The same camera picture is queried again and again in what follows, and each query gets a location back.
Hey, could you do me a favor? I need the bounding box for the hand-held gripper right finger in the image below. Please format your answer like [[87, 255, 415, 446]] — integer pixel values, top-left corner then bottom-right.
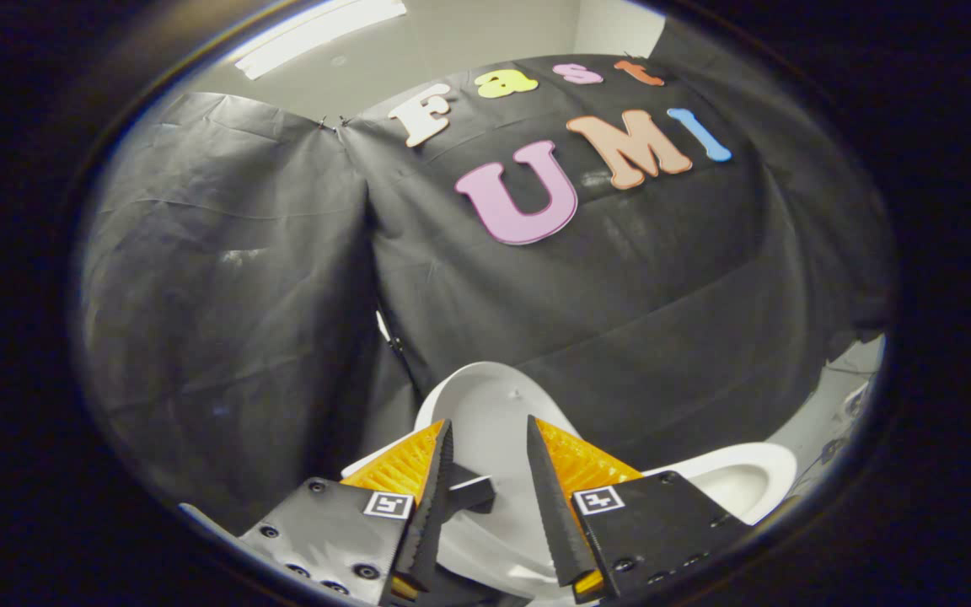
[[526, 414, 754, 601]]

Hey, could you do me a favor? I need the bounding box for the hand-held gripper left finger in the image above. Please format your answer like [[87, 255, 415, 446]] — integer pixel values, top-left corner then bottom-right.
[[235, 419, 455, 604]]

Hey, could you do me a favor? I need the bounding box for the white toilet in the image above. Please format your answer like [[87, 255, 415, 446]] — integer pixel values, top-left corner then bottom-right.
[[341, 438, 798, 606]]

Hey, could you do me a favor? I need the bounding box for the black backdrop cloth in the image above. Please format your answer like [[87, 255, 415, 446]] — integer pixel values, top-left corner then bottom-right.
[[77, 17, 895, 532]]

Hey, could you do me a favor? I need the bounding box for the white toilet lid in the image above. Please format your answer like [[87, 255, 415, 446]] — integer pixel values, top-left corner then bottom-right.
[[414, 361, 581, 540]]

